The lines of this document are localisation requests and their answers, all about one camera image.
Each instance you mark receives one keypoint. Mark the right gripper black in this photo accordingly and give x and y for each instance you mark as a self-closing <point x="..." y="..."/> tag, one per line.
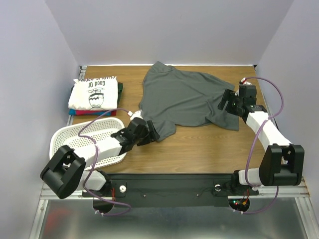
<point x="230" y="101"/>

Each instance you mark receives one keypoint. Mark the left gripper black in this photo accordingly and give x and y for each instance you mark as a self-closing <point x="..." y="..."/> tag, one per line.
<point x="151" y="136"/>

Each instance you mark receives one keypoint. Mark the grey t shirt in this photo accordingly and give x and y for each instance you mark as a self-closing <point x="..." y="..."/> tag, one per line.
<point x="173" y="97"/>

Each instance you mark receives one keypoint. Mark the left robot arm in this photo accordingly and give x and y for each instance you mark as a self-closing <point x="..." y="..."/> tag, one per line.
<point x="65" y="171"/>

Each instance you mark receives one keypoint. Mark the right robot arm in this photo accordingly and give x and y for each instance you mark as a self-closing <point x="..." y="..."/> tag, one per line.
<point x="282" y="163"/>

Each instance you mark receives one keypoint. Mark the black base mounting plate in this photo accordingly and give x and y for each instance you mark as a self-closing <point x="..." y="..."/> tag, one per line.
<point x="173" y="190"/>

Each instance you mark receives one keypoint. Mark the dark green folded t shirt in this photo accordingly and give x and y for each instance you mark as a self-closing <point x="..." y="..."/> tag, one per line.
<point x="120" y="90"/>

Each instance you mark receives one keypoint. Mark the white printed folded t shirt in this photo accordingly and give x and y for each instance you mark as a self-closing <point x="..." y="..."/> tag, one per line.
<point x="94" y="94"/>

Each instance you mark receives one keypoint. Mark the red folded t shirt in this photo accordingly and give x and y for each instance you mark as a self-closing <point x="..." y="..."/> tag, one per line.
<point x="112" y="113"/>

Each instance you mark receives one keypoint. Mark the white perforated plastic basket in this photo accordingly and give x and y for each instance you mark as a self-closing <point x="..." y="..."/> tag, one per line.
<point x="99" y="131"/>

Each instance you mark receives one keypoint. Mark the teal folded t shirt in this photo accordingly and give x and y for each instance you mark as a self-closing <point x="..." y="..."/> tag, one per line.
<point x="73" y="112"/>

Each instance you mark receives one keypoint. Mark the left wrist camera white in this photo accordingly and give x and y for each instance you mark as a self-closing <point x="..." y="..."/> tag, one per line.
<point x="137" y="114"/>

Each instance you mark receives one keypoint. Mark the aluminium front rail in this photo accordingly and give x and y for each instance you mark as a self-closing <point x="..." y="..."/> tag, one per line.
<point x="300" y="191"/>

